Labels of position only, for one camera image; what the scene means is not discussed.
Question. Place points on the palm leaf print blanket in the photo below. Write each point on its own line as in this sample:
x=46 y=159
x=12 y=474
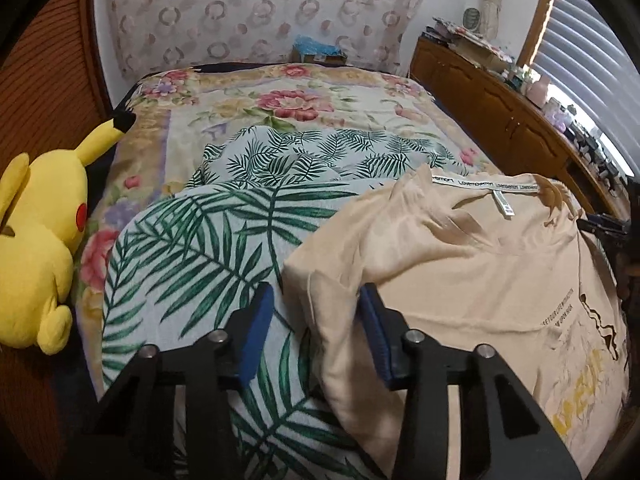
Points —
x=181 y=267

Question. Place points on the pink bottle on cabinet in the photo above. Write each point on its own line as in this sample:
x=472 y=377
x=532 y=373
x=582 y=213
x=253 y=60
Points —
x=537 y=92

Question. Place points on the wooden sideboard cabinet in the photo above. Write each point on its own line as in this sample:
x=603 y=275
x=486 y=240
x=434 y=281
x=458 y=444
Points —
x=508 y=128

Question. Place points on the floral bed cover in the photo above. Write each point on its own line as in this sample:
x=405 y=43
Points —
x=181 y=111

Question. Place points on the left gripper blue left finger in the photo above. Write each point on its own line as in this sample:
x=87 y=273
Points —
x=137 y=412

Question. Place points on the yellow Pikachu plush toy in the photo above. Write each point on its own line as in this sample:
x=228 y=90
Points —
x=44 y=210

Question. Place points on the circle pattern lace curtain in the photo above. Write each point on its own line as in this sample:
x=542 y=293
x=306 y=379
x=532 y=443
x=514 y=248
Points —
x=154 y=35

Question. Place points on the blue item on box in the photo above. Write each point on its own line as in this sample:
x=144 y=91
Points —
x=308 y=50

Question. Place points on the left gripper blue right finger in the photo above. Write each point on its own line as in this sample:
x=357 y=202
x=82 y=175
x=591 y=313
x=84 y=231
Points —
x=504 y=434

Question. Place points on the grey zebra window blind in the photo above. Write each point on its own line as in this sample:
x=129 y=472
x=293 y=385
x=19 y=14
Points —
x=583 y=58

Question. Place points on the cardboard box on cabinet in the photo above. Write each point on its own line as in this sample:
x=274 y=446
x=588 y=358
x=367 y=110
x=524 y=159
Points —
x=475 y=49

